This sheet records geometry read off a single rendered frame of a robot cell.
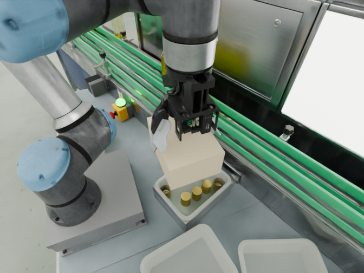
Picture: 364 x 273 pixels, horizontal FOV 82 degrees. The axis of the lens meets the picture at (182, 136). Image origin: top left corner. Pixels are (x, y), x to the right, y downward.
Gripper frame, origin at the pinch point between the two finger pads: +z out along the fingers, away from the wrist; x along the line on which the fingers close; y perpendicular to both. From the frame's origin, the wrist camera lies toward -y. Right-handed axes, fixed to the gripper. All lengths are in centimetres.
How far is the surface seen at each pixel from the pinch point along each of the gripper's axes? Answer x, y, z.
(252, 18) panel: 34.0, -27.7, -12.8
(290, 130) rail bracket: 35.3, 0.4, 9.9
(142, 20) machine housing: 15, -94, 6
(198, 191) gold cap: 6.2, -0.4, 29.5
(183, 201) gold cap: 0.4, 0.7, 30.1
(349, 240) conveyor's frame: 35, 30, 23
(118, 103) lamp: -10, -54, 27
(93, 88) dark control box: -20, -77, 31
